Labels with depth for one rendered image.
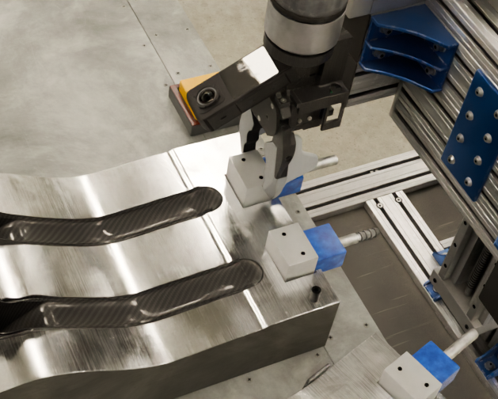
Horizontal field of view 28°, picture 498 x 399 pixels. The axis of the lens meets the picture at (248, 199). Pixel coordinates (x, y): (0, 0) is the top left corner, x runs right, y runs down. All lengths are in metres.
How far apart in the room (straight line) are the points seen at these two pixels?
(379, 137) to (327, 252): 1.44
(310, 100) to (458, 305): 0.83
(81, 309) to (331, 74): 0.35
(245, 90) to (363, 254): 1.03
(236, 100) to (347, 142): 1.48
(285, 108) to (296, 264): 0.16
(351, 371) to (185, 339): 0.18
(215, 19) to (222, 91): 1.73
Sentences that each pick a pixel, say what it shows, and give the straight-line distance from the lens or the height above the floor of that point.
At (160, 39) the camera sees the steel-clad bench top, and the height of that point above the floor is 0.80.
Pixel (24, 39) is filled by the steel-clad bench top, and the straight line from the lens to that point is 1.43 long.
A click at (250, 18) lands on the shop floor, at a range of 2.75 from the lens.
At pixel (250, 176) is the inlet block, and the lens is 1.10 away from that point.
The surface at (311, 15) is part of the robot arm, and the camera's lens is 0.93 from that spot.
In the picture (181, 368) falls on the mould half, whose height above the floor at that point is 0.86.
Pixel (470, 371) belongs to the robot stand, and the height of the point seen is 0.21.
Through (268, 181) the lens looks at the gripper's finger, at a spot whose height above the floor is 0.94.
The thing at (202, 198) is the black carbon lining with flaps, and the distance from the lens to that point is 1.13.
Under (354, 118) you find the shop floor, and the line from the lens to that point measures 2.53.
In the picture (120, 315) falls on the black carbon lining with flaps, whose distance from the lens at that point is 1.03.
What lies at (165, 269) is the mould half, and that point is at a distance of 1.06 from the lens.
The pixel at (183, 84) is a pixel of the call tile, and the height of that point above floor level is 0.84.
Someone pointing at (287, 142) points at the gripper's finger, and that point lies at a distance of 1.02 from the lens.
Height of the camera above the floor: 1.75
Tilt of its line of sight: 50 degrees down
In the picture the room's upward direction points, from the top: 11 degrees clockwise
